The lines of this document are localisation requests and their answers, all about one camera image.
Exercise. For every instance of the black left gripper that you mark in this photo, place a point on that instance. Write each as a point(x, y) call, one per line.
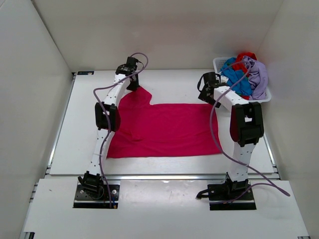
point(135, 86)

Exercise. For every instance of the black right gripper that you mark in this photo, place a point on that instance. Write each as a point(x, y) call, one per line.
point(204, 97)

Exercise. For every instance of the crimson red t-shirt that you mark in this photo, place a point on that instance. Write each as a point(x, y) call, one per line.
point(163, 130)

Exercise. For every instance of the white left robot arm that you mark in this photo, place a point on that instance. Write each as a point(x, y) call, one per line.
point(107, 117)

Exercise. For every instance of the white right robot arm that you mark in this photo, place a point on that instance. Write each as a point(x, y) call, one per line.
point(246, 123)

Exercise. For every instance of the white plastic laundry basket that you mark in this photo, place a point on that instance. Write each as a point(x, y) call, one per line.
point(246, 75)

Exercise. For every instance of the blue t-shirt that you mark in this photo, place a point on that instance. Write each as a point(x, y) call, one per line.
point(243, 88)

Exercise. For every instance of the red t-shirt in basket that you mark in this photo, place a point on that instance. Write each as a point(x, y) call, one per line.
point(239, 65)

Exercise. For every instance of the lavender t-shirt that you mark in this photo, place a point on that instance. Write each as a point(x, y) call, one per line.
point(258, 78)

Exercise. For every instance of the dark label sticker on table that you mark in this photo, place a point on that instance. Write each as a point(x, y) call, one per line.
point(85, 73)

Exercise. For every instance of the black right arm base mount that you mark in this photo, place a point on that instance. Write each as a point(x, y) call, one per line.
point(229, 196)

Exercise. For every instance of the aluminium left side rail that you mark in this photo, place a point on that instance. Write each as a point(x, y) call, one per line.
point(64, 110)

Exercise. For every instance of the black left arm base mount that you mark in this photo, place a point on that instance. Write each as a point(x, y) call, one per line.
point(86, 199)

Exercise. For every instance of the aluminium table edge rail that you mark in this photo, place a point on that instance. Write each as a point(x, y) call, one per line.
point(273, 176)

